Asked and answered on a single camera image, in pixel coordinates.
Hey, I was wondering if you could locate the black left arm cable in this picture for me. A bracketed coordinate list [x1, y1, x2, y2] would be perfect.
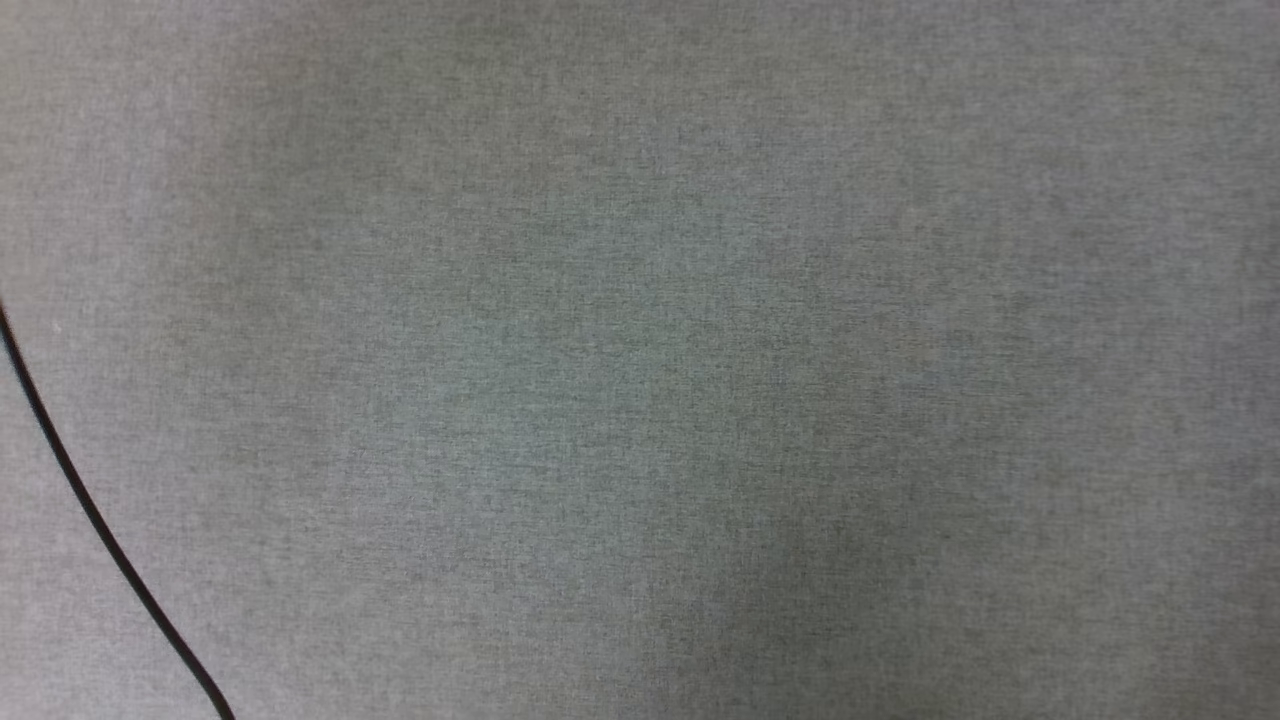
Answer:
[0, 300, 237, 720]

